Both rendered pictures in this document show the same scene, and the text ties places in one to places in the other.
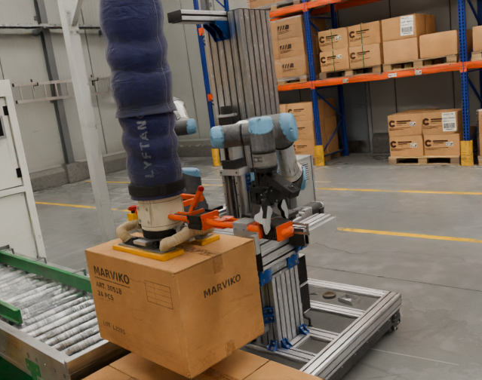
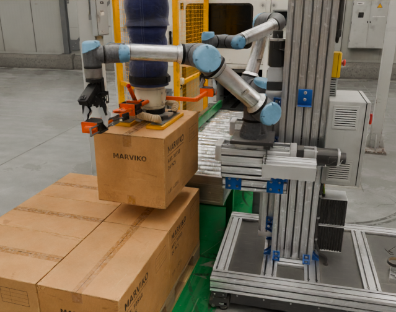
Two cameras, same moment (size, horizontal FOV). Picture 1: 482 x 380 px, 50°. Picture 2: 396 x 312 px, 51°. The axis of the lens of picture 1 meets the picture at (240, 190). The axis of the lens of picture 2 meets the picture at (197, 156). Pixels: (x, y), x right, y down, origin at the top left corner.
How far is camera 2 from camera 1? 2.19 m
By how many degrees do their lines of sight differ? 60
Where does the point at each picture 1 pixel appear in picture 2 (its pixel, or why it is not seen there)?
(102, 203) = (378, 101)
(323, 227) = (289, 170)
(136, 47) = not seen: outside the picture
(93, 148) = (386, 50)
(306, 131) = not seen: outside the picture
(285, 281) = (296, 208)
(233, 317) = (136, 182)
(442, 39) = not seen: outside the picture
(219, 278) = (127, 151)
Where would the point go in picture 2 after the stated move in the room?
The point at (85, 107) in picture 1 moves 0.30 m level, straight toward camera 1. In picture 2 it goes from (392, 12) to (380, 12)
